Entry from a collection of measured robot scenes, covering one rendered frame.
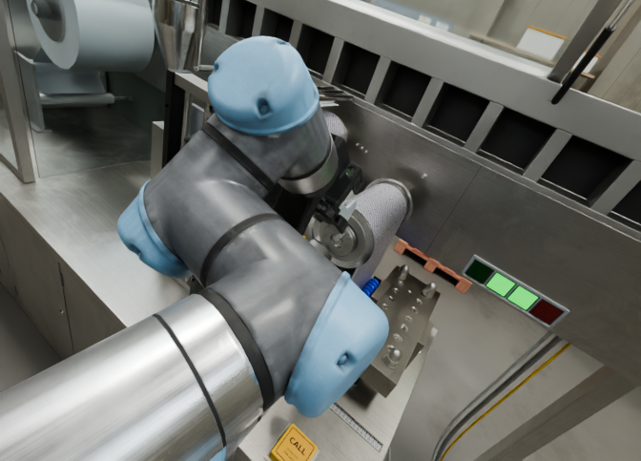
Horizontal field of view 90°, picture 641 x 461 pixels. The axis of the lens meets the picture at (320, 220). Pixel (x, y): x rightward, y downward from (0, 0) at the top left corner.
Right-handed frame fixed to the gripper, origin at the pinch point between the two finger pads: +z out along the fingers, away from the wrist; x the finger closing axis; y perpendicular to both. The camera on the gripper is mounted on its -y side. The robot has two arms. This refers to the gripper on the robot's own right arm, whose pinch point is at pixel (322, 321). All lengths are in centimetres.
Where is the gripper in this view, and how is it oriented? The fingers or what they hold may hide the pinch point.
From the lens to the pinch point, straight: 72.7
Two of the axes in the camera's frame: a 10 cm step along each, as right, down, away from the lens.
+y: 3.1, -8.0, -5.2
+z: 5.3, -3.1, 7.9
